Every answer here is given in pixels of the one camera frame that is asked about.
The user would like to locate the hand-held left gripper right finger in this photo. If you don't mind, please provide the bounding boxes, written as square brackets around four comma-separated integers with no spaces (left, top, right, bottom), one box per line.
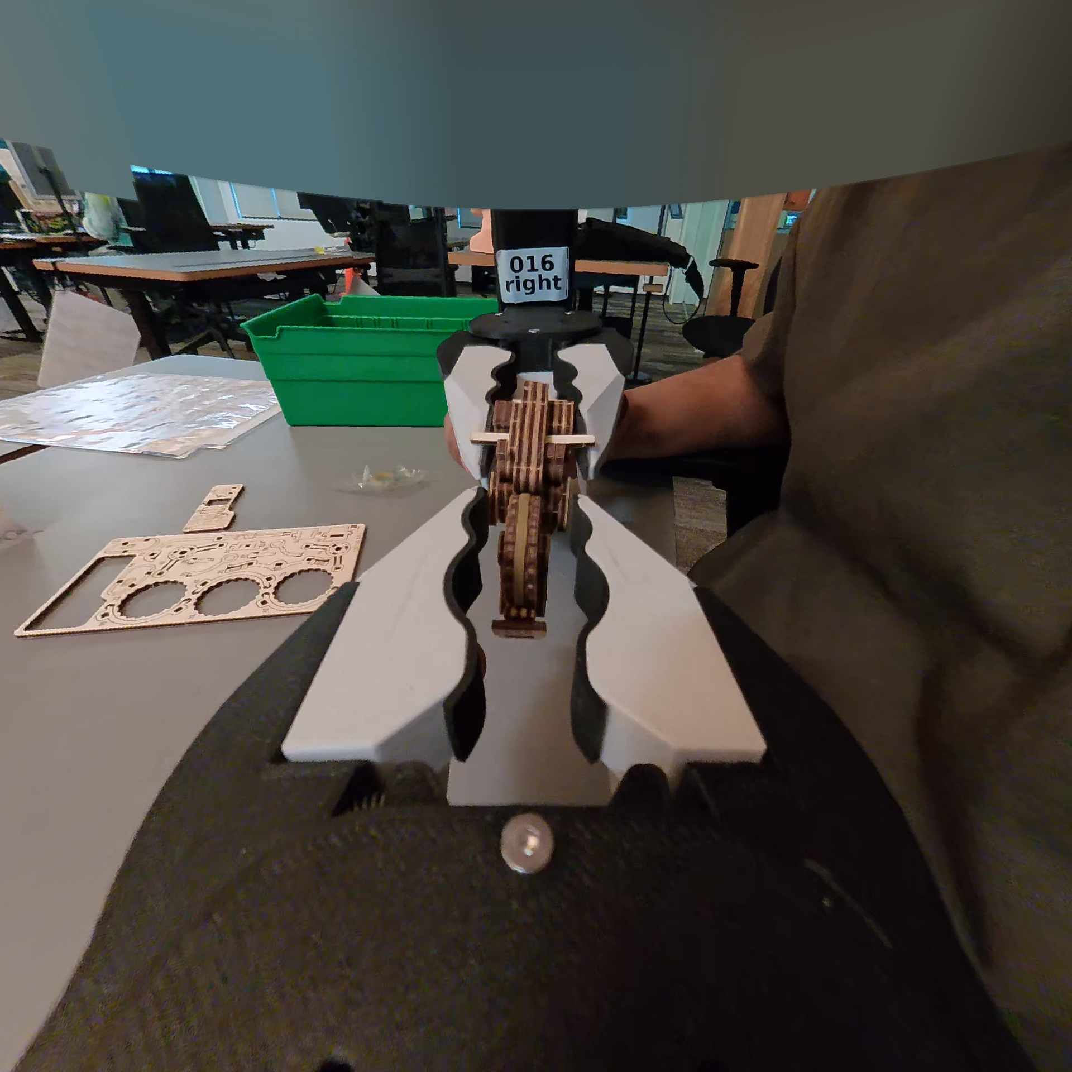
[573,494,767,787]

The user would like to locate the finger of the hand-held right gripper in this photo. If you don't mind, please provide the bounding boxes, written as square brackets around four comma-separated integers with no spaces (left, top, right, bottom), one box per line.
[553,341,628,480]
[444,343,516,489]

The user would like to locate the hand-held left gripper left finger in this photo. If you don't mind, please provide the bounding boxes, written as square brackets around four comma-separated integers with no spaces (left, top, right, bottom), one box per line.
[282,486,489,765]

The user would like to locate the wooden motorcycle model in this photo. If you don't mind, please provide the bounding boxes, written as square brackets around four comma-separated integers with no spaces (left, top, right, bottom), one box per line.
[471,379,597,642]

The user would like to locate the person's right forearm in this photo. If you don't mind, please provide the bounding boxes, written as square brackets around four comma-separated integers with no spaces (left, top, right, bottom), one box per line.
[603,352,792,463]

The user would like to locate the grey desk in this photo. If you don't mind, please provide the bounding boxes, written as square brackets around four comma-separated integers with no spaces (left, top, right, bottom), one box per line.
[0,356,696,1065]

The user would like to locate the long brown-edged office desk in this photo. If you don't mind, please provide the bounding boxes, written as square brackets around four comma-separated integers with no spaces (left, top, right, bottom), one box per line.
[33,250,374,361]

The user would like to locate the person's right hand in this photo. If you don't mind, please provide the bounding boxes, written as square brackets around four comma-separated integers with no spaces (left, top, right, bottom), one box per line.
[442,412,480,480]

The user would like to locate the wooden sheet with round holes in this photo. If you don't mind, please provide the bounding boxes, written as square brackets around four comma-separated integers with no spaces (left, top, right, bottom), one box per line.
[14,523,367,642]

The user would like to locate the green plastic bin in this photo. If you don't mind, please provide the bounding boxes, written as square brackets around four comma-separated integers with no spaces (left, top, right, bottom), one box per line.
[241,293,504,428]

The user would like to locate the small clear plastic bag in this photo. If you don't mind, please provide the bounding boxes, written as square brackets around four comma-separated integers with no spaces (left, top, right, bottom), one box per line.
[339,463,428,495]

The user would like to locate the black bag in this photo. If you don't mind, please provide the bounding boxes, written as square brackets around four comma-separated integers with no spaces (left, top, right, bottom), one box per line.
[582,218,700,262]

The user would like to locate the black office chair with armrests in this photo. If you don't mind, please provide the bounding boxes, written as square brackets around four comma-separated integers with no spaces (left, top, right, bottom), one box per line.
[682,258,759,357]

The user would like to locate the black high-back office chair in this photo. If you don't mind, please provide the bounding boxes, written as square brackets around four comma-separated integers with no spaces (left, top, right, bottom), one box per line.
[132,174,221,252]
[372,203,457,298]

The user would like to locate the wooden column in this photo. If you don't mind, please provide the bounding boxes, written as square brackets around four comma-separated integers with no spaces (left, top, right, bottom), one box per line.
[707,193,817,319]

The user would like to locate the small wooden panel piece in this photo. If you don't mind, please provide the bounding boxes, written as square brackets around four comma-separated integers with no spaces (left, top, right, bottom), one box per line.
[183,483,246,534]

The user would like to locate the black computer monitor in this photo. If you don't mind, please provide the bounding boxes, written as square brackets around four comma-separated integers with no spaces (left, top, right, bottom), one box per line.
[297,193,378,234]

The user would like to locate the person in olive shirt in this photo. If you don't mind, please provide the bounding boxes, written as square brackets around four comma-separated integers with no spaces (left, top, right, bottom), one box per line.
[691,151,1072,1072]

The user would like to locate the shiny plastic document sleeve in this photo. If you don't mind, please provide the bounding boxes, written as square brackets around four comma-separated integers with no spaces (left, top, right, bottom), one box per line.
[0,372,283,460]

